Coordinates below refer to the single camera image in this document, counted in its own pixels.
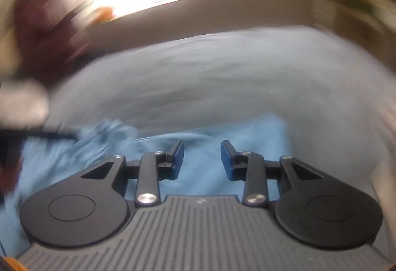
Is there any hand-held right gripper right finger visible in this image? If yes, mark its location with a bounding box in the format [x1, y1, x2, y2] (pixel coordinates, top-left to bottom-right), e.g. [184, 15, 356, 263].
[220, 140, 324, 207]

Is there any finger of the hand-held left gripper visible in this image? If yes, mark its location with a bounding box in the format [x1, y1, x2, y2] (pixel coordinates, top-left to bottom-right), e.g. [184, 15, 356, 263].
[22, 130, 79, 142]

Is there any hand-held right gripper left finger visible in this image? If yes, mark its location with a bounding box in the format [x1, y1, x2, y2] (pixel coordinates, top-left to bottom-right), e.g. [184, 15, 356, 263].
[80, 140, 185, 207]

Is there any light blue t-shirt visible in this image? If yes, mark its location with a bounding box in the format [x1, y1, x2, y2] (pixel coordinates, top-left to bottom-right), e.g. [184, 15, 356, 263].
[0, 115, 291, 259]

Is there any folded white garment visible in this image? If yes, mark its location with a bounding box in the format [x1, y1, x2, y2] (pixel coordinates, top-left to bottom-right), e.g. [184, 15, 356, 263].
[0, 78, 51, 129]

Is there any grey fleece blanket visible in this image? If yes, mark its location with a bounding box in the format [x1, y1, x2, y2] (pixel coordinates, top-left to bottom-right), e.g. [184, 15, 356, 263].
[0, 24, 396, 259]

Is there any maroon puffer jacket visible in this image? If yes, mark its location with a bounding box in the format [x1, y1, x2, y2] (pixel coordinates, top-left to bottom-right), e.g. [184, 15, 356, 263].
[11, 0, 93, 83]

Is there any orange bag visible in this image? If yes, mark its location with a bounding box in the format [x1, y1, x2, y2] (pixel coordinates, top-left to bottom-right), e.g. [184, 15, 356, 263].
[94, 7, 116, 24]

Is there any white shelf unit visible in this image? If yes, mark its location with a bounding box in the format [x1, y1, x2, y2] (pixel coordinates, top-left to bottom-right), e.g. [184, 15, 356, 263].
[322, 0, 396, 49]

